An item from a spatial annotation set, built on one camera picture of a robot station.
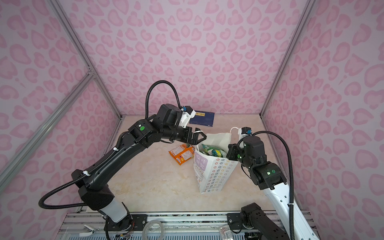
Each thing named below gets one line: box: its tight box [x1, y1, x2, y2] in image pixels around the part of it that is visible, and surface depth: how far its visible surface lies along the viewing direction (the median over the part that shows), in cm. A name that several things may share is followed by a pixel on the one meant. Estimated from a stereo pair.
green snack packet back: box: [201, 144, 227, 158], surface depth 74 cm
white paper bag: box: [193, 133, 239, 194], surface depth 71 cm
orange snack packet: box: [168, 143, 195, 166], surface depth 97 cm
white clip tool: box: [79, 224, 97, 237], surface depth 71 cm
